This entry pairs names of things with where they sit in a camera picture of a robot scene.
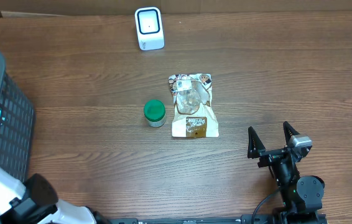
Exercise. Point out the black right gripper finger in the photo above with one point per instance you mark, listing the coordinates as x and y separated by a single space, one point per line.
289 131
255 145

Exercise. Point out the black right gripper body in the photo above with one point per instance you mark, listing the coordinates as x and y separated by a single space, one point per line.
269 156

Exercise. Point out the brown white snack pouch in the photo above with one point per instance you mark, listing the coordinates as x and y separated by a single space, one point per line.
193 112

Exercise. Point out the green lid jar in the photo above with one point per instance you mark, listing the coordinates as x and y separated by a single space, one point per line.
155 113

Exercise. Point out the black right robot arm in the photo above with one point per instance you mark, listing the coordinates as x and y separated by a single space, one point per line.
301 196

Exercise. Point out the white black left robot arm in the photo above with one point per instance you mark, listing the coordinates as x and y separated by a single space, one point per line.
36 201

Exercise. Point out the white barcode scanner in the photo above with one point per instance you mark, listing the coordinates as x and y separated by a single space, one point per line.
149 28

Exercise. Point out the grey plastic mesh basket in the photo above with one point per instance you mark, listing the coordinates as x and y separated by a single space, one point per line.
16 126

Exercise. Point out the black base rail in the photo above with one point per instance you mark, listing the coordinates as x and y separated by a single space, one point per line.
243 219

